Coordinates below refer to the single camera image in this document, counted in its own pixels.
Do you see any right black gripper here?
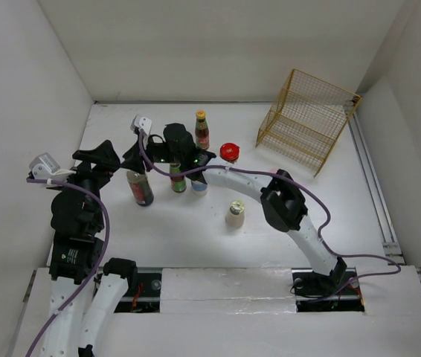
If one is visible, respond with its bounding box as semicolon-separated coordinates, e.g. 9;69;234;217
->
120;132;184;174

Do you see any red-lid chili sauce jar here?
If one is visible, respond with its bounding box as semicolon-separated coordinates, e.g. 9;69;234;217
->
219;142;240;164

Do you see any silver-cap salt shaker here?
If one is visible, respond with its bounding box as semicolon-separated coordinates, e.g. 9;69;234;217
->
191;180;208;196

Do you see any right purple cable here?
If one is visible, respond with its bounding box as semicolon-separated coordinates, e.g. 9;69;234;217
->
138;128;402;303

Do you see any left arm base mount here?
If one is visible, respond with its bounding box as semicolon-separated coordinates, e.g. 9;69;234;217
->
94;262;163;313

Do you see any yellow-cap green-label sauce bottle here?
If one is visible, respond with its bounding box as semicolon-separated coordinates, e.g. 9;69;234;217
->
170;163;187;193

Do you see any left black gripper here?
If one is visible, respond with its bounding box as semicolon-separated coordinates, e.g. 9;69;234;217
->
54;139;120;229

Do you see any dark soy sauce bottle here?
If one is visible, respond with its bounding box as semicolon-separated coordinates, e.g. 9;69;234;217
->
126;170;154;207

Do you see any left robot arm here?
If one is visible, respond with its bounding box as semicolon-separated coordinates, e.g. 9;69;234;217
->
26;140;138;356

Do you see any yellow-cap red-label sauce bottle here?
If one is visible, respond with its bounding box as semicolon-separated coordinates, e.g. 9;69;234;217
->
195;109;210;150

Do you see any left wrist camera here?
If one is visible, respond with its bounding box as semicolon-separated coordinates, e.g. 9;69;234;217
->
29;152;74;180

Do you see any beige squeeze bottle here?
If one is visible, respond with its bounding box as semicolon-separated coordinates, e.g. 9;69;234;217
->
225;200;245;228

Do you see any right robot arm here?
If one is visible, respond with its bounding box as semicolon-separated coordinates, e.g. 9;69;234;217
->
122;116;347;298

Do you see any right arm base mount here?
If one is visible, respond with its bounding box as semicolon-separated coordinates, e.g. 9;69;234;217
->
290;268;365;312

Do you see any yellow wire rack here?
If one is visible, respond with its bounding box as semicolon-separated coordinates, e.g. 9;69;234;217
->
255;68;361;176

